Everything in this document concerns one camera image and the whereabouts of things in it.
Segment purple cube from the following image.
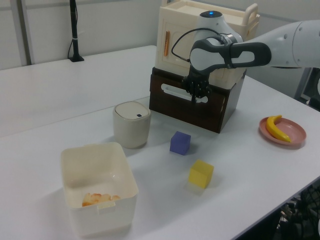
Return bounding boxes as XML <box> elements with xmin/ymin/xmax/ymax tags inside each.
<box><xmin>169</xmin><ymin>130</ymin><xmax>192</xmax><ymax>156</ymax></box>

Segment orange cabinet door handle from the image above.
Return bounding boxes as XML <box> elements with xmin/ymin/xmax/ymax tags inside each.
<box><xmin>163</xmin><ymin>30</ymin><xmax>171</xmax><ymax>58</ymax></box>

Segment pink plate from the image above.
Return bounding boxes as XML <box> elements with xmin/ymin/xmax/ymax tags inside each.
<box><xmin>258</xmin><ymin>116</ymin><xmax>307</xmax><ymax>146</ymax></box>

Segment cream plastic toy cabinet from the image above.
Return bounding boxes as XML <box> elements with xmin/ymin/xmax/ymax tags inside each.
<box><xmin>155</xmin><ymin>0</ymin><xmax>261</xmax><ymax>90</ymax></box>

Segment black mesh chair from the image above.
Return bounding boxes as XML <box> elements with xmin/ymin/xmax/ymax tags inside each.
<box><xmin>276</xmin><ymin>174</ymin><xmax>320</xmax><ymax>240</ymax></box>

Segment black pole stand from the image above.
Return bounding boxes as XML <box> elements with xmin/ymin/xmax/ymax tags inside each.
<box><xmin>68</xmin><ymin>0</ymin><xmax>85</xmax><ymax>63</ymax></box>

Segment beige round trash can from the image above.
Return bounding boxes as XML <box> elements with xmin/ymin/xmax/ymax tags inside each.
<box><xmin>112</xmin><ymin>101</ymin><xmax>152</xmax><ymax>150</ymax></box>

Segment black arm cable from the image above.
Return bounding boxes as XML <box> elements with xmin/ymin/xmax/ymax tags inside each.
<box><xmin>170</xmin><ymin>28</ymin><xmax>227</xmax><ymax>62</ymax></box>

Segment grey metal frame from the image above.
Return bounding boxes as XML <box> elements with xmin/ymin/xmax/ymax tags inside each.
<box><xmin>294</xmin><ymin>67</ymin><xmax>320</xmax><ymax>112</ymax></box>

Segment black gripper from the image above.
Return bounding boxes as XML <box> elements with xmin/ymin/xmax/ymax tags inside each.
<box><xmin>181</xmin><ymin>65</ymin><xmax>214</xmax><ymax>104</ymax></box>

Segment dark wooden drawer box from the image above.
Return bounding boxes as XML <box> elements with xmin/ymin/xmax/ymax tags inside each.
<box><xmin>149</xmin><ymin>66</ymin><xmax>247</xmax><ymax>134</ymax></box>

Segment yellow cube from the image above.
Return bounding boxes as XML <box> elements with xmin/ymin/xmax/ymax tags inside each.
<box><xmin>188</xmin><ymin>159</ymin><xmax>215</xmax><ymax>189</ymax></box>

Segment dark drawer with white handle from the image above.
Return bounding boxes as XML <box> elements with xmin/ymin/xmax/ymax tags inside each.
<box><xmin>149</xmin><ymin>73</ymin><xmax>226</xmax><ymax>134</ymax></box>

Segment cream plastic bin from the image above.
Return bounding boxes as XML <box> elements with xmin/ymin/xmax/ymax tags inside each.
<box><xmin>60</xmin><ymin>141</ymin><xmax>140</xmax><ymax>238</ymax></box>

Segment yellow banana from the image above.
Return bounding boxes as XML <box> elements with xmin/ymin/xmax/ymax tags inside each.
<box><xmin>265</xmin><ymin>114</ymin><xmax>292</xmax><ymax>143</ymax></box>

